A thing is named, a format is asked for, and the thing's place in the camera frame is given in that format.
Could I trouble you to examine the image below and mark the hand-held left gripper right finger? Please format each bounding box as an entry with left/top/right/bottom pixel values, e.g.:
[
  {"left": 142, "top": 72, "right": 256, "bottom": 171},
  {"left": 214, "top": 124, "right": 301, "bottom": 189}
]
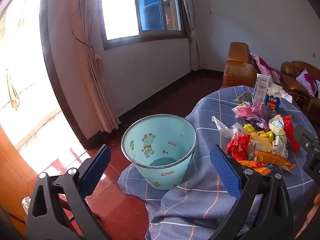
[{"left": 209, "top": 144, "right": 294, "bottom": 240}]

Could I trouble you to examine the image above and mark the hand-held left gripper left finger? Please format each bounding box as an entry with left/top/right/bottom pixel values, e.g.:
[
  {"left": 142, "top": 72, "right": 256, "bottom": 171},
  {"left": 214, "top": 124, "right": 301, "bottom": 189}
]
[{"left": 26, "top": 144, "right": 112, "bottom": 240}]

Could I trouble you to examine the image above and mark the red foam net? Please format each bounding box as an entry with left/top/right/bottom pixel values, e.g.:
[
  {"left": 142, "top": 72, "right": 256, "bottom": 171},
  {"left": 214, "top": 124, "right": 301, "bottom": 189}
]
[{"left": 282, "top": 116, "right": 300, "bottom": 153}]

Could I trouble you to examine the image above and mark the red foil wrapper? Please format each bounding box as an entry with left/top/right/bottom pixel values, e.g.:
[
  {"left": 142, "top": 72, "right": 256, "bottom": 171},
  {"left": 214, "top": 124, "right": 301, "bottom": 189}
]
[{"left": 226, "top": 134, "right": 252, "bottom": 160}]

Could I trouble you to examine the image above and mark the orange snack packet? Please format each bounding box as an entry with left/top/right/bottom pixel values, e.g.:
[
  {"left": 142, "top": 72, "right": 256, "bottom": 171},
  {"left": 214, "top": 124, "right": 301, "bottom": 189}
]
[{"left": 240, "top": 149, "right": 295, "bottom": 175}]

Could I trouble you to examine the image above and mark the white and yellow wrapper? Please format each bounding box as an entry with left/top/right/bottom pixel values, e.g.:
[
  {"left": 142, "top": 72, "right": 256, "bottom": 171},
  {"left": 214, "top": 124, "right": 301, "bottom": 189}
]
[{"left": 269, "top": 115, "right": 288, "bottom": 155}]

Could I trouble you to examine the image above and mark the clear plastic bag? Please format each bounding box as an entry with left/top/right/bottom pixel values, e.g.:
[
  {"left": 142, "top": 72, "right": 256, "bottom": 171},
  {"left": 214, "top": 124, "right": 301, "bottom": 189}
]
[{"left": 211, "top": 116, "right": 248, "bottom": 140}]

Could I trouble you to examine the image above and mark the black speckled rope bundle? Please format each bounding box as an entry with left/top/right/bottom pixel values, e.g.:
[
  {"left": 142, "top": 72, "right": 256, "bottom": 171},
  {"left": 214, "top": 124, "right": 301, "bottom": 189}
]
[{"left": 262, "top": 102, "right": 275, "bottom": 120}]

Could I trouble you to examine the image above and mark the purple foil wrapper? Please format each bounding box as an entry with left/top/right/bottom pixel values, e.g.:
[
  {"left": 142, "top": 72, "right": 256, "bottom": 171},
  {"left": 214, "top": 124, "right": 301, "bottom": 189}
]
[{"left": 250, "top": 100, "right": 269, "bottom": 130}]

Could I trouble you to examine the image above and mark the pink plastic bag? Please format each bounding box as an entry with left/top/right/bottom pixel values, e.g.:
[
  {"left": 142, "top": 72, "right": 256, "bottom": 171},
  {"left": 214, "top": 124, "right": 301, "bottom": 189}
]
[{"left": 232, "top": 102, "right": 254, "bottom": 119}]

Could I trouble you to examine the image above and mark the teal cartoon-print trash bin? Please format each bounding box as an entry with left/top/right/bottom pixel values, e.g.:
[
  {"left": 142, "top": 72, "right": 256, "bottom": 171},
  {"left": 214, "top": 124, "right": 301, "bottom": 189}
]
[{"left": 121, "top": 114, "right": 197, "bottom": 190}]

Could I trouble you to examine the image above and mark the person's right hand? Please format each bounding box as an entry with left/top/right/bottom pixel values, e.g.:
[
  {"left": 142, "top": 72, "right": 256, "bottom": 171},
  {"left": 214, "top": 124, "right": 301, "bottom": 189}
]
[{"left": 295, "top": 194, "right": 320, "bottom": 240}]

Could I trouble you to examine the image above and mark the blue checked tablecloth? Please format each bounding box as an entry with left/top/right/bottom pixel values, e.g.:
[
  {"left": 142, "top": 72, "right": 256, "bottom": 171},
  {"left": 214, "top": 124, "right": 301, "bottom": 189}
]
[{"left": 117, "top": 86, "right": 320, "bottom": 240}]

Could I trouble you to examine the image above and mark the blue and white carton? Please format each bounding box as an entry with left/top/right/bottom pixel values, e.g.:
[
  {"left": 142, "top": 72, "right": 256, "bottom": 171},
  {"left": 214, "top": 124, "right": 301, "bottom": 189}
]
[{"left": 264, "top": 85, "right": 283, "bottom": 113}]

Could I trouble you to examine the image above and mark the pink floral pillow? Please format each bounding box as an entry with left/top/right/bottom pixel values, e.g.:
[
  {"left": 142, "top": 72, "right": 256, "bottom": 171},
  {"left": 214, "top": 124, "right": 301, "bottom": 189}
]
[{"left": 296, "top": 68, "right": 320, "bottom": 97}]

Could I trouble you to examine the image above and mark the brown leather sofa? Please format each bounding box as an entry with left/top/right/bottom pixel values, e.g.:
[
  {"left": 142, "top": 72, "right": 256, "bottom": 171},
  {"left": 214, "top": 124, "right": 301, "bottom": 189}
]
[{"left": 280, "top": 60, "right": 320, "bottom": 123}]

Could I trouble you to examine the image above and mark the flat grey packet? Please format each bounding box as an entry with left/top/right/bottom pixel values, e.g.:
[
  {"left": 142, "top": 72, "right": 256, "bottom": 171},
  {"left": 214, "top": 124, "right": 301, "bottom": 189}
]
[{"left": 234, "top": 92, "right": 253, "bottom": 103}]

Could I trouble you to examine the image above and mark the orange wooden door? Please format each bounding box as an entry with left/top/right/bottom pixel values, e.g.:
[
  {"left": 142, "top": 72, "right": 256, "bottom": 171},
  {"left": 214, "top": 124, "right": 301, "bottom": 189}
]
[{"left": 0, "top": 126, "right": 38, "bottom": 232}]

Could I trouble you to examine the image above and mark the tall white milk carton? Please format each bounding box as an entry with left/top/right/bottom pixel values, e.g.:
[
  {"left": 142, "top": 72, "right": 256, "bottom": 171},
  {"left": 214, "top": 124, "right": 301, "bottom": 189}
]
[{"left": 252, "top": 73, "right": 272, "bottom": 105}]

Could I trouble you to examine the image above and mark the brown leather armchair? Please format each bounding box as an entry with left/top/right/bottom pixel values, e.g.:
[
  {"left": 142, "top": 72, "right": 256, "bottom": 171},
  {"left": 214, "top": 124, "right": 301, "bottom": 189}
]
[{"left": 222, "top": 42, "right": 260, "bottom": 88}]

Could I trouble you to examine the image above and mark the beige balcony curtain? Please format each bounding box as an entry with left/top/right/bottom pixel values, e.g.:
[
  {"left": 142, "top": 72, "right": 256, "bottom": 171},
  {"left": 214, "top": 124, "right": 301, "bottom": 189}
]
[{"left": 6, "top": 65, "right": 22, "bottom": 110}]

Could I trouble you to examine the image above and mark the pink tied-back curtain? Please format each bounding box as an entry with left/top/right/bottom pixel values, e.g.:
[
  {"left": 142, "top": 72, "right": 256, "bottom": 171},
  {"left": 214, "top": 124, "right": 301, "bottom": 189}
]
[{"left": 67, "top": 0, "right": 122, "bottom": 133}]

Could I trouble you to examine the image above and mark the pink curtain beside sofa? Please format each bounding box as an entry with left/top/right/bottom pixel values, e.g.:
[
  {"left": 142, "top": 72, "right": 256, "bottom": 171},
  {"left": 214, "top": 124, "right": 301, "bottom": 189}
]
[{"left": 179, "top": 0, "right": 203, "bottom": 72}]

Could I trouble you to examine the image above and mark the sliding glass window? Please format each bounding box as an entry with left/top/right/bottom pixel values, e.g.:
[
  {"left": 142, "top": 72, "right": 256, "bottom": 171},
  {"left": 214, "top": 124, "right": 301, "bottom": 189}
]
[{"left": 100, "top": 0, "right": 188, "bottom": 49}]

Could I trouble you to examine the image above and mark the dark brown door frame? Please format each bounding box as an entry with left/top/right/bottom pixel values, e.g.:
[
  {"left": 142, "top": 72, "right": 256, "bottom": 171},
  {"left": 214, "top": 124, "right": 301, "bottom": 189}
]
[{"left": 40, "top": 0, "right": 88, "bottom": 150}]

